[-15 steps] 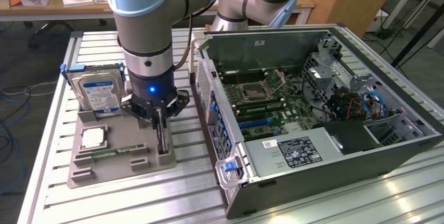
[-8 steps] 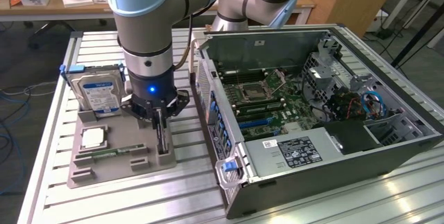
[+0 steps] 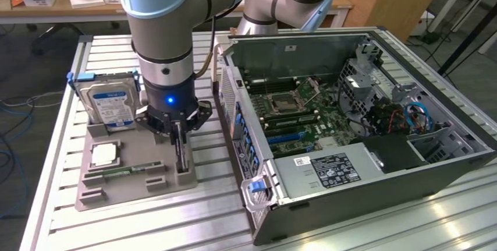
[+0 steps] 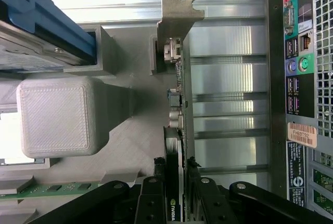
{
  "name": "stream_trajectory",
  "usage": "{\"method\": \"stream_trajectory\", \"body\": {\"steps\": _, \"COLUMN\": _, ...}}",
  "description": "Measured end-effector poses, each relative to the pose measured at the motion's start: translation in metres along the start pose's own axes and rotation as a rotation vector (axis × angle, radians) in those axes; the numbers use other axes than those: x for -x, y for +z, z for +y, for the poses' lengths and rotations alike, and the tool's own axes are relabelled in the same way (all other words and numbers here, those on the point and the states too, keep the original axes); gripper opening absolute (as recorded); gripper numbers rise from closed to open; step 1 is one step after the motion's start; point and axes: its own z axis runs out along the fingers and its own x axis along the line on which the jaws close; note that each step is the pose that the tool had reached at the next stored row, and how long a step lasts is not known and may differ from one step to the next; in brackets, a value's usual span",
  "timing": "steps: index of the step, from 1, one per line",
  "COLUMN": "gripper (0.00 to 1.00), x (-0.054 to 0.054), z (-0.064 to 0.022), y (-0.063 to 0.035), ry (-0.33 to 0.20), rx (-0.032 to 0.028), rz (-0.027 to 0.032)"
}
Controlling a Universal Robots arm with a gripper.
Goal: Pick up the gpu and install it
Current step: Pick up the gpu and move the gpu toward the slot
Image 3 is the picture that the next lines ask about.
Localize black open PC case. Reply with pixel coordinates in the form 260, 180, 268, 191
210, 26, 497, 246

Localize green graphics card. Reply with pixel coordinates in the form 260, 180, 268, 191
170, 119, 193, 176

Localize green RAM stick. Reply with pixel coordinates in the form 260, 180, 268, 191
85, 160, 162, 178

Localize CPU socket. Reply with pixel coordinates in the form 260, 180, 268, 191
269, 92, 301, 115

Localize metal socket cover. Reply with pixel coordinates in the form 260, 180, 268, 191
297, 77, 322, 101

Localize black chair base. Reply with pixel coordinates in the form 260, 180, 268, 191
29, 23, 85, 56

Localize grey parts rack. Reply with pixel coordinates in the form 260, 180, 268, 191
73, 89, 200, 212

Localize metal disk bay cage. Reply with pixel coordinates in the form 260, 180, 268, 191
336, 57, 393, 112

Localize blue wire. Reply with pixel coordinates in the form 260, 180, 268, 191
402, 102, 434, 132

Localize blue floor cables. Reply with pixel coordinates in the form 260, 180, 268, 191
0, 99, 36, 220

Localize silver CPU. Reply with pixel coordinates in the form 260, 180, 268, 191
89, 143, 120, 167

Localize wooden desk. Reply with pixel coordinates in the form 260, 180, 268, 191
0, 0, 354, 34

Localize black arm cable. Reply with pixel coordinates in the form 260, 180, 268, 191
193, 0, 246, 77

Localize blue expansion slot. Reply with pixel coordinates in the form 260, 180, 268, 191
266, 133, 302, 144

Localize wooden cabinet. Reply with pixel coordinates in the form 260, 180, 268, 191
332, 0, 451, 43

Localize small white cabinet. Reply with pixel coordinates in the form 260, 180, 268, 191
406, 9, 437, 40

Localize hard disk in blue caddy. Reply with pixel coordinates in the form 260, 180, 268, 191
66, 69, 146, 132

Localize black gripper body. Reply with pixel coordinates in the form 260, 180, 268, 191
144, 75, 200, 135

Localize green motherboard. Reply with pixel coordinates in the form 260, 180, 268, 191
245, 73, 364, 159

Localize grey power supply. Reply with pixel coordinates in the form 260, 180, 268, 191
273, 142, 386, 200

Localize black slanted pole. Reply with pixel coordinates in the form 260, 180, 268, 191
437, 0, 497, 76

